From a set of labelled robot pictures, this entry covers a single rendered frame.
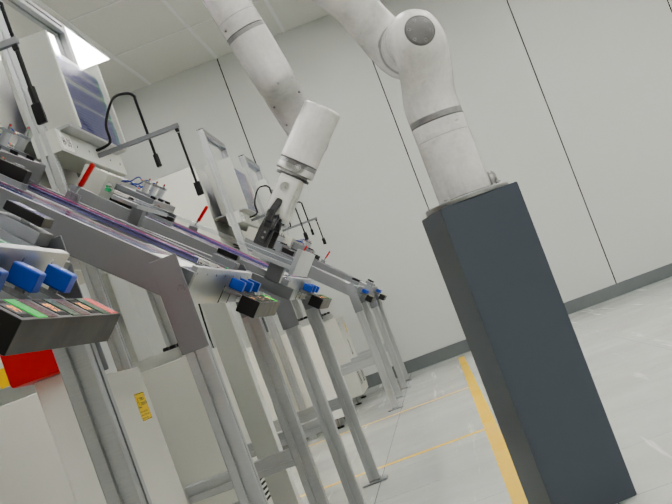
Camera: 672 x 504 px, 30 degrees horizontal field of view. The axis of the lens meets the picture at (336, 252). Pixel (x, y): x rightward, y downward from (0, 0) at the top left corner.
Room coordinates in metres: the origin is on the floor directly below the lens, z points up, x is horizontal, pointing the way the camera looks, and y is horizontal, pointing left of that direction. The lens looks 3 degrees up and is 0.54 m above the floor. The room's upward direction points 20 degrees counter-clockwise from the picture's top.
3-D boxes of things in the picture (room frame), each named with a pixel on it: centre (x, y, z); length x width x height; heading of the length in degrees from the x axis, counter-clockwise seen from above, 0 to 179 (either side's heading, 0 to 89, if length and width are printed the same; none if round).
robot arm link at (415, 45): (2.68, -0.31, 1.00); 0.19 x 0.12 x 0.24; 10
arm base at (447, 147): (2.71, -0.31, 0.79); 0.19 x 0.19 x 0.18
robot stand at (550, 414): (2.71, -0.31, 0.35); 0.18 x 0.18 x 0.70; 10
